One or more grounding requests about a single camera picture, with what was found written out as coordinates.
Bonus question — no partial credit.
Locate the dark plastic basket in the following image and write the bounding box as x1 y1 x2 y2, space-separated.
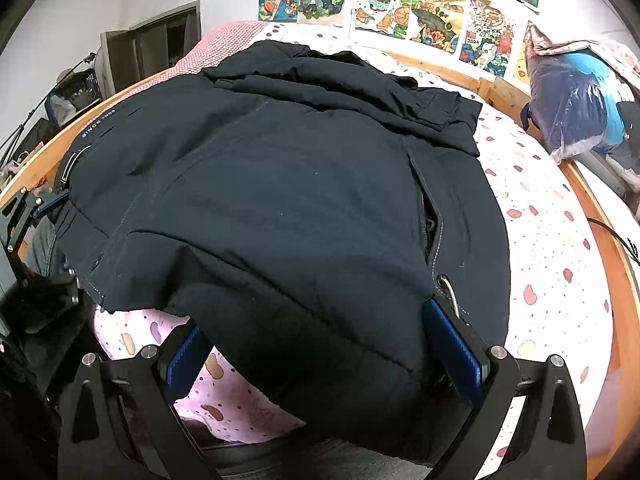
45 70 101 126

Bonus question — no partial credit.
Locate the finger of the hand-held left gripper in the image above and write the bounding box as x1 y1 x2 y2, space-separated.
0 186 71 281

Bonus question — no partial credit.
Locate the pink fruit print bedding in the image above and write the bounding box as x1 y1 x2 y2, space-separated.
92 22 613 461

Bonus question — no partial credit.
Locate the wooden bed frame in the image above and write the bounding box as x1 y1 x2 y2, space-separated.
0 50 640 480

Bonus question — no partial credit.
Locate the black padded jacket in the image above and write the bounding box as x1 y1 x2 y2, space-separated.
52 40 511 466

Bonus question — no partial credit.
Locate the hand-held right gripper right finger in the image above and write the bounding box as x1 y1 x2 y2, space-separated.
422 295 588 480

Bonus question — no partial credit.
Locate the black cable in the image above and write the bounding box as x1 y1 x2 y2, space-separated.
585 217 640 266

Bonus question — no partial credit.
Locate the group of colourful wall drawings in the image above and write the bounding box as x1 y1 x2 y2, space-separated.
257 0 543 86

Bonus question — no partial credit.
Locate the red checked quilt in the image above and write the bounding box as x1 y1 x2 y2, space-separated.
172 20 266 78

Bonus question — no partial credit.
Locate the clear plastic bag of clothes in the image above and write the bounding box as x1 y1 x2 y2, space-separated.
520 50 631 163

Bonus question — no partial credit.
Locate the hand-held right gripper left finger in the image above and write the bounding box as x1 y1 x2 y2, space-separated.
57 322 221 480

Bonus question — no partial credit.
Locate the grey wooden wardrobe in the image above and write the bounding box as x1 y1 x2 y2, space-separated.
100 0 202 96

